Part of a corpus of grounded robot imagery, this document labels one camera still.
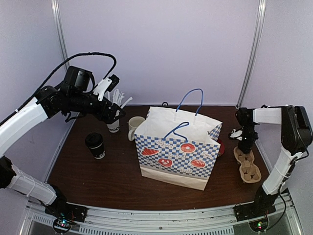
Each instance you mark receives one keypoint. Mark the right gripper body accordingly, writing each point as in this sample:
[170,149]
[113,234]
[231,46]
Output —
[251,136]

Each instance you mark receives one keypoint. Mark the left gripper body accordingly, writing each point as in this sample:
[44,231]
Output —
[106,118]

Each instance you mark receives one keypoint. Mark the cardboard cup carrier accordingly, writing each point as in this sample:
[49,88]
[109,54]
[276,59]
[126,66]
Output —
[249,172]

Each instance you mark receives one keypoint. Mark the blue checkered paper bag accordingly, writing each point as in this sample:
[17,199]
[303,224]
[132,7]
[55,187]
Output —
[177,147]

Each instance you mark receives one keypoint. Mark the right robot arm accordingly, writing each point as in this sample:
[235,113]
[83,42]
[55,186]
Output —
[296,137]

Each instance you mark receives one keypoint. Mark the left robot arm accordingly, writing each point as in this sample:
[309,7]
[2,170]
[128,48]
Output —
[69,96]

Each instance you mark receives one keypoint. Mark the white paper cup with straws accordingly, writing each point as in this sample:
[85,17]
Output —
[114,127]

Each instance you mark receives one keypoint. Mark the white ceramic mug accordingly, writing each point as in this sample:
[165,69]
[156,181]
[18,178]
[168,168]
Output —
[133,124]

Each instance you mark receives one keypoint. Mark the red floral plate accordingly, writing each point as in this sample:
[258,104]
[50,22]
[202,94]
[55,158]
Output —
[222,147]

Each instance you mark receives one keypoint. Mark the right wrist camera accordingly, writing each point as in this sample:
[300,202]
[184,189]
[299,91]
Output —
[236,134]

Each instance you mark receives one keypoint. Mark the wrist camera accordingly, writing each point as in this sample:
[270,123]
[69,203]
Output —
[236,134]
[105,85]

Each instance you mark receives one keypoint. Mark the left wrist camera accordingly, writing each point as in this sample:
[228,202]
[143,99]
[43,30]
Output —
[105,85]

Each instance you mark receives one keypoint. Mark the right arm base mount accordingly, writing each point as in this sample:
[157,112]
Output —
[257,218]

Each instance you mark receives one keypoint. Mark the aluminium front rail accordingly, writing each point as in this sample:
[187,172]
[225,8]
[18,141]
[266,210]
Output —
[210,221]

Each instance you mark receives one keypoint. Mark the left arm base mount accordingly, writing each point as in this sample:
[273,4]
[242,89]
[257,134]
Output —
[66,216]

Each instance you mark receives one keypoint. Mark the left aluminium post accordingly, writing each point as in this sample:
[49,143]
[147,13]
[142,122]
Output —
[59,28]

